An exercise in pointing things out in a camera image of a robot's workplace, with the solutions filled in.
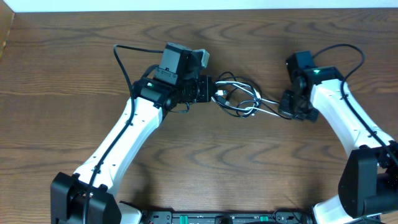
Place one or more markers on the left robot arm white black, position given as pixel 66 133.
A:
pixel 89 194

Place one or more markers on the wooden side panel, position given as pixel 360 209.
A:
pixel 6 20

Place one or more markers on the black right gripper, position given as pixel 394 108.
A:
pixel 285 109

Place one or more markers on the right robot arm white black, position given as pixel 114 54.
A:
pixel 368 185

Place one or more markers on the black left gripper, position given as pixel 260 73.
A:
pixel 205 88

